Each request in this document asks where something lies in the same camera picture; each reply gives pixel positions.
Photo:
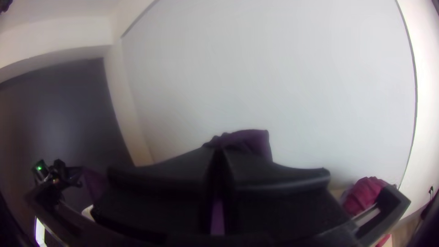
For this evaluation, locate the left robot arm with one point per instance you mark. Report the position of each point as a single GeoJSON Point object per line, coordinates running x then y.
{"type": "Point", "coordinates": [58, 175]}

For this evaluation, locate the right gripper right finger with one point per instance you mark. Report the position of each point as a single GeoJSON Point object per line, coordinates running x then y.
{"type": "Point", "coordinates": [274, 199]}

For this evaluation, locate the heap of clothes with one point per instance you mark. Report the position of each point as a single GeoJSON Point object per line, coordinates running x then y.
{"type": "Point", "coordinates": [363, 193]}

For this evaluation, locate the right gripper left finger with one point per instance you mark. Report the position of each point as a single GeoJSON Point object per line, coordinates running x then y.
{"type": "Point", "coordinates": [154, 192]}

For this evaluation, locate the black t-shirt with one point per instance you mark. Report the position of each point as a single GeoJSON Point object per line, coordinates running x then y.
{"type": "Point", "coordinates": [247, 141]}

